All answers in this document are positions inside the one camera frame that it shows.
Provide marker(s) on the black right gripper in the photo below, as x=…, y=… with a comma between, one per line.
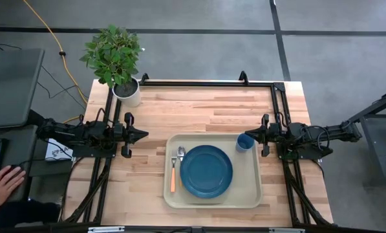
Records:
x=269, y=134

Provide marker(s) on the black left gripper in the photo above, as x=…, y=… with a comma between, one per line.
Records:
x=124, y=134

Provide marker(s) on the blue cup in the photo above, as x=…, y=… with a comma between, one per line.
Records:
x=242, y=145

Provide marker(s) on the blue round plate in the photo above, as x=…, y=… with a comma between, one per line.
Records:
x=206, y=171

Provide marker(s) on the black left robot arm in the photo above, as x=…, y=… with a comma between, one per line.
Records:
x=82, y=134

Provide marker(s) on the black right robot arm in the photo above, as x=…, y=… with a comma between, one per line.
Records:
x=325, y=132

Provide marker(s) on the beige plastic tray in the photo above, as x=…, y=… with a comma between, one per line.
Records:
x=244, y=181

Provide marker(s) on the large green potted plant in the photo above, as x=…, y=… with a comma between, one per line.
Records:
x=112, y=55

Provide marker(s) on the white paper sheet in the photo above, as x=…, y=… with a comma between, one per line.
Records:
x=55, y=152

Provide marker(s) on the black metal stand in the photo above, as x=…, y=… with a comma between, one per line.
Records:
x=378, y=142

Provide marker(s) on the grey desk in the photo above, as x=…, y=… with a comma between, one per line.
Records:
x=11, y=90

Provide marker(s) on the person's leg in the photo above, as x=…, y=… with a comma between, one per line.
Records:
x=27, y=213

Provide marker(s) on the person's hand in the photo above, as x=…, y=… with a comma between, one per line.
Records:
x=2, y=187

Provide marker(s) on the black frame clip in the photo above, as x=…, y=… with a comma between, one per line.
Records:
x=144, y=78
x=243, y=77

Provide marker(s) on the black aluminium table frame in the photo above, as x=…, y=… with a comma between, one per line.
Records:
x=212, y=84

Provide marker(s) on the silver table bracket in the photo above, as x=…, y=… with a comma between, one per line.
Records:
x=286, y=230
x=105, y=229

